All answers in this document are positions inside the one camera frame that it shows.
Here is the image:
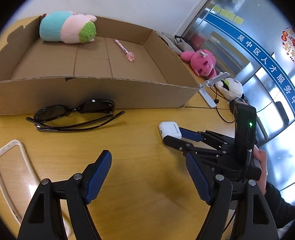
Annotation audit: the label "white earbuds case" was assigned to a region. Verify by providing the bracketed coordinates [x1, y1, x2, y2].
[158, 121, 182, 139]

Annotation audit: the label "white clear phone case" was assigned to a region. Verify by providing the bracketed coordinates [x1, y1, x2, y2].
[0, 139, 73, 238]

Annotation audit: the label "black sunglasses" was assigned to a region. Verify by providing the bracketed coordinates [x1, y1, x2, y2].
[26, 99, 125, 132]

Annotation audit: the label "right forearm dark sleeve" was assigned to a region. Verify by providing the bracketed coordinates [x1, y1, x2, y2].
[265, 182, 295, 229]

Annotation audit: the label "right hand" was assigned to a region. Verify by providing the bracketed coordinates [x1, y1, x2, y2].
[253, 145, 267, 195]

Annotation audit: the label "white panda plush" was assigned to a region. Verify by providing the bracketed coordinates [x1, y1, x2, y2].
[214, 77, 244, 101]

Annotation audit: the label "white folding phone stand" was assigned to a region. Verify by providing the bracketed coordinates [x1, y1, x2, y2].
[199, 72, 230, 108]

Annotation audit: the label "pink strawberry bear plush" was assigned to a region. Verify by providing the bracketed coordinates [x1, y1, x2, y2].
[181, 49, 217, 79]

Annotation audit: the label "brown cardboard box tray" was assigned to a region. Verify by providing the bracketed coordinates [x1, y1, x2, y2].
[0, 16, 199, 115]

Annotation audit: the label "grey cloth bag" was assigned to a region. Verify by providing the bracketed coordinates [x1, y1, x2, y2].
[155, 31, 195, 56]

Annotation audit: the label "pink crystal pen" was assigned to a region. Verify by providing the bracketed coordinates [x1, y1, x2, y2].
[114, 39, 135, 62]

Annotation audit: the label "blue pink green plush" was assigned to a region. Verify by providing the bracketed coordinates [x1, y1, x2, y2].
[39, 11, 97, 44]

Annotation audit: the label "black cable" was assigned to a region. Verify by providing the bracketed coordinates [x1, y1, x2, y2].
[210, 86, 276, 124]

